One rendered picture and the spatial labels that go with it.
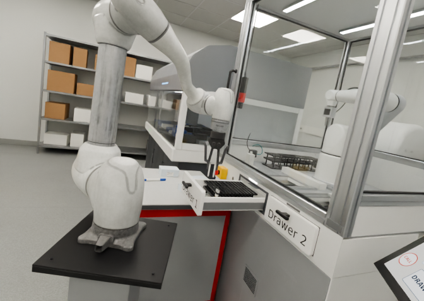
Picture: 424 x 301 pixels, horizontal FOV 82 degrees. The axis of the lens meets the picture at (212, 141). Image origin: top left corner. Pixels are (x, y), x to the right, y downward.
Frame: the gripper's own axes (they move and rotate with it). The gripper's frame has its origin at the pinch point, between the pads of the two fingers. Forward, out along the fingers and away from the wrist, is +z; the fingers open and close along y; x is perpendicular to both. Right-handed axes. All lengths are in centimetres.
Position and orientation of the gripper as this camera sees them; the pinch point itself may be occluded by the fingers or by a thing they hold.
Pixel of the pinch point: (211, 170)
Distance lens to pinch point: 125.1
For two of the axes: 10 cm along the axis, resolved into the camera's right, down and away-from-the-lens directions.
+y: 9.9, 1.7, 0.0
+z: -1.7, 9.7, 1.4
